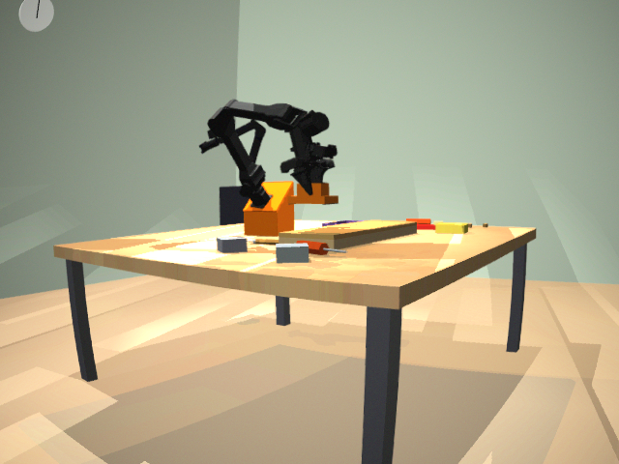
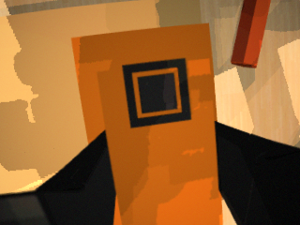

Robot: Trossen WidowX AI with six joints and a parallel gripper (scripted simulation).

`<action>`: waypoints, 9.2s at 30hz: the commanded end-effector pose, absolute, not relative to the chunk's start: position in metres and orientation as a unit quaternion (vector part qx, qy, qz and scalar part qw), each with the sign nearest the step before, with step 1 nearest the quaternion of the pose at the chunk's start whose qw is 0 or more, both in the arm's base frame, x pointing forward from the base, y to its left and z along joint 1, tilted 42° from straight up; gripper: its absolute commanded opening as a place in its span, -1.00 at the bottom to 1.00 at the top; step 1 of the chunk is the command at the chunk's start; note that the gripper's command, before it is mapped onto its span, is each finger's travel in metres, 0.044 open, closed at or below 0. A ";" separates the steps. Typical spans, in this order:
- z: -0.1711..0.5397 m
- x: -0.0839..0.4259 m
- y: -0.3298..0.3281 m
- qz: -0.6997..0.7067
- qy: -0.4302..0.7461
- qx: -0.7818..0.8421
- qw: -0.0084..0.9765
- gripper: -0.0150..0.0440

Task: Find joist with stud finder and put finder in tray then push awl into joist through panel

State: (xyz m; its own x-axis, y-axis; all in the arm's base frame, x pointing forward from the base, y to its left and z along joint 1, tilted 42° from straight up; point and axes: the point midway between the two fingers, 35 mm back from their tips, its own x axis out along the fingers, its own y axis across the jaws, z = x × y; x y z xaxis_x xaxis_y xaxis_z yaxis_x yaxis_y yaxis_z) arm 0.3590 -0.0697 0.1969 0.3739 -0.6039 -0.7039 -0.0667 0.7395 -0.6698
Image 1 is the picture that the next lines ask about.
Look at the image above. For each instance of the yellow rectangular block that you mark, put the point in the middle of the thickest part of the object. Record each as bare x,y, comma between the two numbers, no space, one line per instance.
452,228

